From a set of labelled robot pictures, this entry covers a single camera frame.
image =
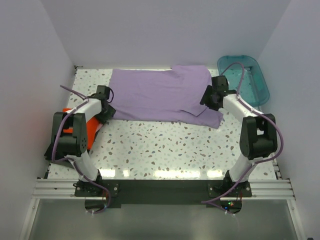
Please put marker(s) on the teal plastic basket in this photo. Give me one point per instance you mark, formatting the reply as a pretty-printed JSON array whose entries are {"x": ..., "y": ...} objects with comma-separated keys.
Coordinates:
[{"x": 244, "y": 72}]

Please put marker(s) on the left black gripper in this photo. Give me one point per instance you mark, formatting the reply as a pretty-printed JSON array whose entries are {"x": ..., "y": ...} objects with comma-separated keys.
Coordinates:
[{"x": 110, "y": 113}]

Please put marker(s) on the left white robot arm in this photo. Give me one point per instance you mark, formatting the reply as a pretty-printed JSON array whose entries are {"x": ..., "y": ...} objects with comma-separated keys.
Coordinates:
[{"x": 77, "y": 118}]

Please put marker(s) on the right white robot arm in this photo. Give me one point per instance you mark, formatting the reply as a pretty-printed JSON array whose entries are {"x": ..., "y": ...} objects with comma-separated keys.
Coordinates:
[{"x": 258, "y": 134}]

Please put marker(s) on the orange folded t shirt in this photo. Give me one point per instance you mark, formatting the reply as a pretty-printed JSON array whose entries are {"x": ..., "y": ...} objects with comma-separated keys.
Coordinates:
[{"x": 91, "y": 127}]

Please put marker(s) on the aluminium frame rail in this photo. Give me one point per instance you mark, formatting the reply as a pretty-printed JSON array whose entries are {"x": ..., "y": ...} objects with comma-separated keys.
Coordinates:
[{"x": 261, "y": 189}]

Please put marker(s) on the black folded t shirt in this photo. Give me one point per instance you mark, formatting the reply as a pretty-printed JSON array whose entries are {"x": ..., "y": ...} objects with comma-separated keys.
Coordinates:
[{"x": 68, "y": 148}]

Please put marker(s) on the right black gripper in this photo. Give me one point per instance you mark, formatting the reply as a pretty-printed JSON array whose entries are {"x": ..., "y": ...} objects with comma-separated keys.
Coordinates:
[{"x": 205, "y": 100}]

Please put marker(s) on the lavender t shirt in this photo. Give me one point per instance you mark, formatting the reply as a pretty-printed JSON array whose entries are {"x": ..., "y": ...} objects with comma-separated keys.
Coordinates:
[{"x": 168, "y": 95}]

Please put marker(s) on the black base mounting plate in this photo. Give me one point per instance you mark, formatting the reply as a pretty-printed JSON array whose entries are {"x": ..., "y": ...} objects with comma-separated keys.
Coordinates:
[{"x": 117, "y": 193}]

